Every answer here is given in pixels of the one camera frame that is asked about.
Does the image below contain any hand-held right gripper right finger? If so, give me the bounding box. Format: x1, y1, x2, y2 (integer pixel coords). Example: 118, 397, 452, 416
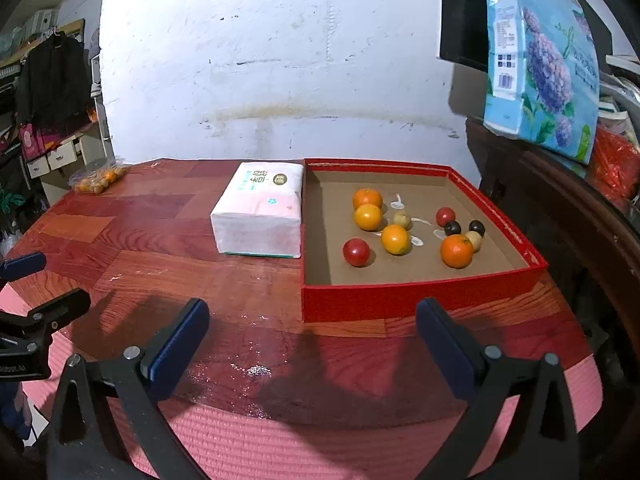
416, 297, 581, 480

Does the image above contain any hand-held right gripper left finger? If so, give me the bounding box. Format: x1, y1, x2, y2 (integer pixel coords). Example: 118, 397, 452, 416
46, 298, 211, 480

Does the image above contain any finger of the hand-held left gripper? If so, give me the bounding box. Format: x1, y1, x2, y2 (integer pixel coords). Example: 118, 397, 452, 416
0, 252, 47, 283
0, 287, 92, 356

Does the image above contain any red cardboard box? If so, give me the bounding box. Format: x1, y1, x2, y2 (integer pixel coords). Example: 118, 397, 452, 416
300, 158, 549, 323

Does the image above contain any stemmed tangerine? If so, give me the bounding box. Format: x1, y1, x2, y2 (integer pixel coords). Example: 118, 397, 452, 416
440, 234, 475, 269

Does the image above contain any small yellow orange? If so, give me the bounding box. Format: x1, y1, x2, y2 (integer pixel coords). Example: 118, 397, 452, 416
380, 224, 412, 256

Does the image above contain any deep orange mandarin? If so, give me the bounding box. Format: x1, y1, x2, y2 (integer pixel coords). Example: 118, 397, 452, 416
352, 188, 384, 210

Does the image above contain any heap of tan longans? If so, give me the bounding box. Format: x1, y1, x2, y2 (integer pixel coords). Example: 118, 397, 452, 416
75, 167, 126, 195

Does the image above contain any white drawer unit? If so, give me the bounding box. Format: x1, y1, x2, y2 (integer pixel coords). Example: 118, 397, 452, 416
26, 139, 83, 179

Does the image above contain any clear plastic clamshell container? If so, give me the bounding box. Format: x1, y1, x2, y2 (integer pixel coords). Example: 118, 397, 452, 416
69, 161, 130, 196

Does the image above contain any pink bag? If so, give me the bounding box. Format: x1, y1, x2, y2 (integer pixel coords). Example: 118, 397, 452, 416
19, 122, 51, 162

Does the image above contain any pink tissue pack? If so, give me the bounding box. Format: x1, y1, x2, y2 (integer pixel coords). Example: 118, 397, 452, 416
210, 161, 306, 259

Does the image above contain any pink ribbed mat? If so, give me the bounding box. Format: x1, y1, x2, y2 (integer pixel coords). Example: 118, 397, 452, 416
0, 287, 604, 480

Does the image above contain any black jacket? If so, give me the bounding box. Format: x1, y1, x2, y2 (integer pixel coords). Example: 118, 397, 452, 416
14, 32, 95, 136

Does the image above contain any dark wooden cabinet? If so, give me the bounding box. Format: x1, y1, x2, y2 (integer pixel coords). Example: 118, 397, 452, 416
465, 117, 640, 411

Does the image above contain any red-orange plastic bag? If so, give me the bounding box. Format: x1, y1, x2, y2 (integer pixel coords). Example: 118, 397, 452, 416
586, 126, 640, 213

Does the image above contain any blue hydrangea print packet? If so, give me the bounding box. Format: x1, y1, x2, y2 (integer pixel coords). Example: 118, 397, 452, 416
483, 0, 601, 165

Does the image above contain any stack of papers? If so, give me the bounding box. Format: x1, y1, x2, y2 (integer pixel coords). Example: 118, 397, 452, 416
597, 52, 640, 133

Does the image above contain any black monitor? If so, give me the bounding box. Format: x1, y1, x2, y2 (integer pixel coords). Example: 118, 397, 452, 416
439, 0, 490, 73

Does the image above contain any green rope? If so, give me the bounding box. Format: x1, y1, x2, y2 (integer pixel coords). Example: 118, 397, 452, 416
0, 187, 26, 216

